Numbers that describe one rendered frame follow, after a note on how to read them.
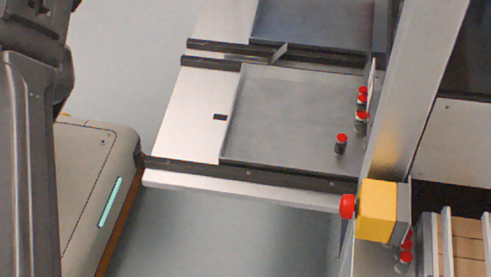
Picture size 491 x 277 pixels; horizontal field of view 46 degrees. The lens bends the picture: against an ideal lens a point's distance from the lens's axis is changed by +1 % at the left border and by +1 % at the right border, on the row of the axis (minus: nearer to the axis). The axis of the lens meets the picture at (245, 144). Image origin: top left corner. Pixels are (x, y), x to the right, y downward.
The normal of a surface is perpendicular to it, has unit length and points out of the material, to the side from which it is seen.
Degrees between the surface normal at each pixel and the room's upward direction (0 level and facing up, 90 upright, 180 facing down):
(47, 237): 49
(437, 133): 90
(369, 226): 90
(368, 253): 0
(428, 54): 90
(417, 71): 90
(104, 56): 0
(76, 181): 0
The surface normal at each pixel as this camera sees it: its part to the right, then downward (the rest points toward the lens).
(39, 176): 0.75, -0.46
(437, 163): -0.17, 0.77
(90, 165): 0.00, -0.62
